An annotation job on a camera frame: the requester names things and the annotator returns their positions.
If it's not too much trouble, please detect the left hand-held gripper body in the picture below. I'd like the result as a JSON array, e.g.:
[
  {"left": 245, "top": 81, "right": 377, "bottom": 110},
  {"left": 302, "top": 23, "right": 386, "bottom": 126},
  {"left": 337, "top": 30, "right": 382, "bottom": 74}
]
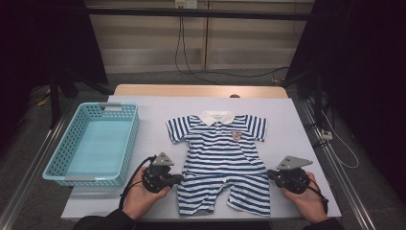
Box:
[{"left": 142, "top": 151, "right": 176, "bottom": 195}]

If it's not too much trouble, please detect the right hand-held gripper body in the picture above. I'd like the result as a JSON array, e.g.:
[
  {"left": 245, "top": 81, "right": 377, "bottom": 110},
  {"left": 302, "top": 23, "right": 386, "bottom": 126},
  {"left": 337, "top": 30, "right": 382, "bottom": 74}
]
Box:
[{"left": 274, "top": 155, "right": 314, "bottom": 196}]

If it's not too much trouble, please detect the blue white striped baby romper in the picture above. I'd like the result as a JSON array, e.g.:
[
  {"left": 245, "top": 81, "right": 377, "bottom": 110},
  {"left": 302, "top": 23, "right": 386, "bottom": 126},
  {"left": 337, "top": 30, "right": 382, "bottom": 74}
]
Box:
[{"left": 166, "top": 109, "right": 272, "bottom": 218}]

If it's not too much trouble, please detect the turquoise plastic basket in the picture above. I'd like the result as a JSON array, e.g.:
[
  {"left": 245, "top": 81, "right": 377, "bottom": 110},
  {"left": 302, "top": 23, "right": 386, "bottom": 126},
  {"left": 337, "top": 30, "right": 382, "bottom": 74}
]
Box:
[{"left": 41, "top": 102, "right": 141, "bottom": 187}]

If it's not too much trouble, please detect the person's right hand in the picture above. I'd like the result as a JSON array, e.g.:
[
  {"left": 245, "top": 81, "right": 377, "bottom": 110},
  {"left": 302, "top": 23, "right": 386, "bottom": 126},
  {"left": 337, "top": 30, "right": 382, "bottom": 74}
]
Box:
[{"left": 280, "top": 172, "right": 329, "bottom": 225}]

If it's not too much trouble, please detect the person's left hand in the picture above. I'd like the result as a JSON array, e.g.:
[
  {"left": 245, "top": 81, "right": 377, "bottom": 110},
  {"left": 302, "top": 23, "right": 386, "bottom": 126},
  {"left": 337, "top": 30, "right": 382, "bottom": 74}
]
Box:
[{"left": 122, "top": 167, "right": 172, "bottom": 221}]

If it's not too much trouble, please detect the white table sheet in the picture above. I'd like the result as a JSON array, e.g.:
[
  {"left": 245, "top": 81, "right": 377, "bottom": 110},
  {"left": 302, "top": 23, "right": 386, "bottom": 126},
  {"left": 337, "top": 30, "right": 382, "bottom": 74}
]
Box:
[{"left": 60, "top": 95, "right": 342, "bottom": 221}]

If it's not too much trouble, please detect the black metal stand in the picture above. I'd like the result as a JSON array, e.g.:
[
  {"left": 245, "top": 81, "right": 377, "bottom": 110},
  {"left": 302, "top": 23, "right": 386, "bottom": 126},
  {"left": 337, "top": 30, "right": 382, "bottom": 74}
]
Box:
[{"left": 47, "top": 68, "right": 113, "bottom": 129}]

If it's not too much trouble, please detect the black curtain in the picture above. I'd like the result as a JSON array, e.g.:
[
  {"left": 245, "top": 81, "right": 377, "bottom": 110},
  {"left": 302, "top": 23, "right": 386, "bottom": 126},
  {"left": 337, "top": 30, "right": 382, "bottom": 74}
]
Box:
[
  {"left": 285, "top": 0, "right": 406, "bottom": 205},
  {"left": 0, "top": 0, "right": 109, "bottom": 154}
]

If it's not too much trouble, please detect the black horizontal bar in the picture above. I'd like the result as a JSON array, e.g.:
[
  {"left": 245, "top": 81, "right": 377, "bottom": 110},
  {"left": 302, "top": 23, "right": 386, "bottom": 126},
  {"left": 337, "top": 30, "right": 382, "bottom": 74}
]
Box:
[{"left": 85, "top": 7, "right": 315, "bottom": 22}]

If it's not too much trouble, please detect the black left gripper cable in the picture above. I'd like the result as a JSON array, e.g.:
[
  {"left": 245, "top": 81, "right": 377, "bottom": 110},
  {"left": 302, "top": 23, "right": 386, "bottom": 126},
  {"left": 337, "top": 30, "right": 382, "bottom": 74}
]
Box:
[{"left": 118, "top": 154, "right": 158, "bottom": 211}]

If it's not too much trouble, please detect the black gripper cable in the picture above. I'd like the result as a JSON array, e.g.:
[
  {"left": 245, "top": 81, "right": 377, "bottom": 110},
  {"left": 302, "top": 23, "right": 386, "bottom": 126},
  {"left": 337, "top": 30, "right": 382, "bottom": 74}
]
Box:
[
  {"left": 118, "top": 154, "right": 158, "bottom": 211},
  {"left": 300, "top": 176, "right": 330, "bottom": 216}
]

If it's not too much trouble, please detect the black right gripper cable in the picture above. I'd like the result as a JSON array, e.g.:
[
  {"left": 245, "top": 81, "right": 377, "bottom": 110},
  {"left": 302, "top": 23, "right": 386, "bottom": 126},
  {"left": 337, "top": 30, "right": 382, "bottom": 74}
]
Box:
[{"left": 300, "top": 176, "right": 330, "bottom": 216}]

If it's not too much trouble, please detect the aluminium rail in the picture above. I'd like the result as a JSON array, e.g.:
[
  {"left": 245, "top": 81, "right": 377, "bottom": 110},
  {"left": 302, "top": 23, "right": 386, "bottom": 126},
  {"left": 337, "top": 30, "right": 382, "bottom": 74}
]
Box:
[
  {"left": 0, "top": 101, "right": 77, "bottom": 230},
  {"left": 296, "top": 98, "right": 378, "bottom": 230}
]

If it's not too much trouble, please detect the white floor cable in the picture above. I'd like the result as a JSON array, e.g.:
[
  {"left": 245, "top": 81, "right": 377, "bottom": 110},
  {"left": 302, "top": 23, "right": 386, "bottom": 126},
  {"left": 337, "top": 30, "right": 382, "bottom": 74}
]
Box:
[{"left": 320, "top": 108, "right": 360, "bottom": 170}]

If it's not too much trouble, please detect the black hanging wall cable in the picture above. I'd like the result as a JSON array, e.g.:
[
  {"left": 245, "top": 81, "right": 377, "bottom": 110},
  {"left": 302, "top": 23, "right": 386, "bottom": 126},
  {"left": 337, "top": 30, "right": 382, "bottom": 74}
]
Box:
[
  {"left": 181, "top": 15, "right": 290, "bottom": 79},
  {"left": 174, "top": 15, "right": 221, "bottom": 85}
]

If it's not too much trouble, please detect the white wall socket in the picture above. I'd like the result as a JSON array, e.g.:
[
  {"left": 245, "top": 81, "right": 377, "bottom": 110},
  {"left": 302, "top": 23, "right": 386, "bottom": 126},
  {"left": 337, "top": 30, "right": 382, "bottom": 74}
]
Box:
[{"left": 174, "top": 0, "right": 199, "bottom": 10}]

